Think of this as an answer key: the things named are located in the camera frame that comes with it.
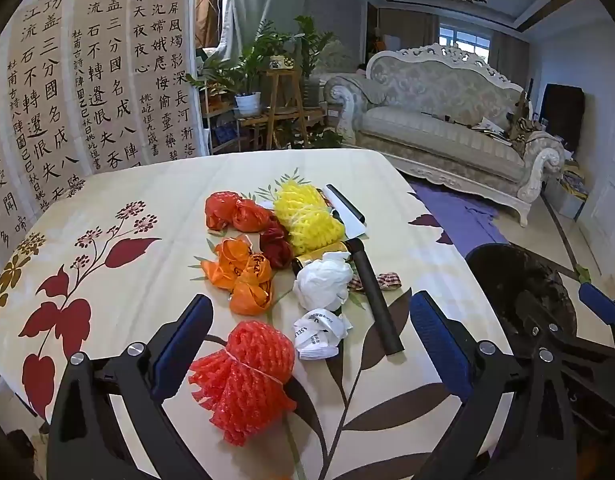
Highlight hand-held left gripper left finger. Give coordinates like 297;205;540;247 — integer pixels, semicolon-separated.
46;294;223;480

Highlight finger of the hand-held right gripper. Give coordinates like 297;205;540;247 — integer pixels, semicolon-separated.
577;282;615;328
512;290;615;401

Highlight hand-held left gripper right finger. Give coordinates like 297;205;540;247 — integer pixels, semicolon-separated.
410;290;571;480

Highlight red foam fruit net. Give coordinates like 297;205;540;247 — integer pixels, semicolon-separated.
188;320;298;448

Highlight checked fabric scrap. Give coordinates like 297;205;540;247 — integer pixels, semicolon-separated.
350;271;403;293

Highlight black bag lined bin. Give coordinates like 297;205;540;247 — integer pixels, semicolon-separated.
465;242;588;361

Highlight white paper label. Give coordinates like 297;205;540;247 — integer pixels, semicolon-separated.
294;307;353;362

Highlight dark red plastic bag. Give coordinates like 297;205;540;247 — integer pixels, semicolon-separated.
260;220;294;268

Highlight small yellow label bottle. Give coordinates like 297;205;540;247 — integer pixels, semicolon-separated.
292;242;348;273

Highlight white box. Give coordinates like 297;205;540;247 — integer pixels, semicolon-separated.
321;184;368;238

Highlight yellow foam fruit net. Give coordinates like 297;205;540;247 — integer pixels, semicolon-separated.
274;180;345;256

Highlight floral cream tablecloth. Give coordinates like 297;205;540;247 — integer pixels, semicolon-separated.
0;147;518;480

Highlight white panelled door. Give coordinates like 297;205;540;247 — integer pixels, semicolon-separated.
577;125;615;271

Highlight storage box with clutter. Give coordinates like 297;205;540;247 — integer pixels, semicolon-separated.
545;160;588;221

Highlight purple floor cloth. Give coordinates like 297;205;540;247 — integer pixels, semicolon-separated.
410;180;511;261

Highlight black covered television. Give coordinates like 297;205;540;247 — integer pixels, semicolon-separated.
542;82;585;151

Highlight brown patterned bag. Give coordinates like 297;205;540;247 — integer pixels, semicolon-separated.
505;80;541;148

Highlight loose papers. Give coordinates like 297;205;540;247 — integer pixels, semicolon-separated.
470;116;513;137

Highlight ornate white grey sofa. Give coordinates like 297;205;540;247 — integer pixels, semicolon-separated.
323;42;565;226

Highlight small bushy green plant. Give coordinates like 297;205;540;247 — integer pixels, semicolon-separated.
282;127;344;150

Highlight potted plant white pot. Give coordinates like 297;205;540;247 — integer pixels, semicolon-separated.
185;35;268;117

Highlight calligraphy paper scroll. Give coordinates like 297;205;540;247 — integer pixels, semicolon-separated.
128;0;199;167
0;45;26;271
8;0;86;213
72;0;138;177

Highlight beige window curtain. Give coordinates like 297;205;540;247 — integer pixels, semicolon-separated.
377;7;441;53
490;30;531;86

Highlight wooden plant stand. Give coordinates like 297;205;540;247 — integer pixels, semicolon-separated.
258;67;308;151

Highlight window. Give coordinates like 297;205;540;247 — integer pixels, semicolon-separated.
440;25;493;61

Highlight ornate grey armchair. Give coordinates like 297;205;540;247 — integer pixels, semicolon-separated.
318;39;368;81

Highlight tall green leafy plant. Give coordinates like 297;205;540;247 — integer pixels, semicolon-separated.
292;15;335;78

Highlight brown hanging cloth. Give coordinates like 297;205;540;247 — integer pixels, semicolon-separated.
195;0;223;50

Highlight grey green curtain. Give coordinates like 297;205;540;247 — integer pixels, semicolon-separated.
208;0;301;63

